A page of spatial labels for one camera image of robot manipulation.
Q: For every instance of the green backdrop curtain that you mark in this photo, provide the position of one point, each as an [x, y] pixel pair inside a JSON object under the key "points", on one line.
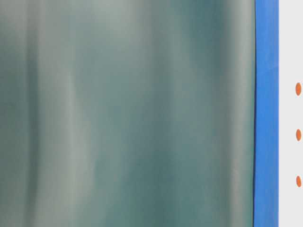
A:
{"points": [[127, 113]]}

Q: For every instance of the blue table cloth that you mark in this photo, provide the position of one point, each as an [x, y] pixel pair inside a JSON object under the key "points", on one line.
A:
{"points": [[266, 114]]}

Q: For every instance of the white paper sheet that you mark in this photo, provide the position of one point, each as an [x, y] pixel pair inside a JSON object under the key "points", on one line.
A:
{"points": [[290, 113]]}

